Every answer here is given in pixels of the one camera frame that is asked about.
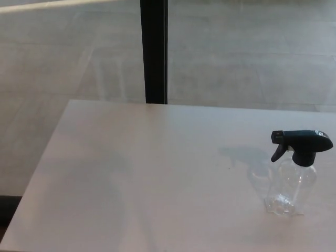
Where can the black trigger spray lid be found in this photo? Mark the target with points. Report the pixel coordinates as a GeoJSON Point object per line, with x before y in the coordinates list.
{"type": "Point", "coordinates": [304, 140]}

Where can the white desk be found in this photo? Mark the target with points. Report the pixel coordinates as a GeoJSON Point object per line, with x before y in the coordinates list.
{"type": "Point", "coordinates": [147, 183]}

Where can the clear plastic spray bottle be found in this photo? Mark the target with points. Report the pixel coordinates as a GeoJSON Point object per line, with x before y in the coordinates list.
{"type": "Point", "coordinates": [291, 186]}

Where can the black vertical window post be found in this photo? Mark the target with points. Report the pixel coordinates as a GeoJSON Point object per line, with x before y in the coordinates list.
{"type": "Point", "coordinates": [155, 52]}

